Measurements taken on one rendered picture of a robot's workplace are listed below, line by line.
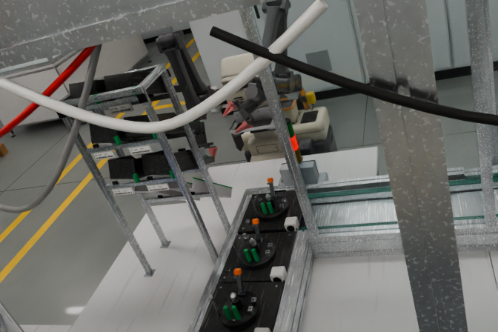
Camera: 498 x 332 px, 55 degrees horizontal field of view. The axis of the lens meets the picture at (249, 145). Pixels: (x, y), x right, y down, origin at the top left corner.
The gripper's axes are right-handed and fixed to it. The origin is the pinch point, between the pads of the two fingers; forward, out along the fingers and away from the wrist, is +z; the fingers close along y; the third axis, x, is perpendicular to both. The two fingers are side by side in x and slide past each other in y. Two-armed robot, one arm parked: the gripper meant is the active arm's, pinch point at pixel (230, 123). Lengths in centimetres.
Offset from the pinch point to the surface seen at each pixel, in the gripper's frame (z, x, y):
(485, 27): -91, -23, 45
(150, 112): 5, -60, 5
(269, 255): 11, -29, 59
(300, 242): 2, -18, 61
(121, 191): 39, -42, 10
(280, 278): 10, -34, 68
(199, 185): 19.4, -22.8, 20.9
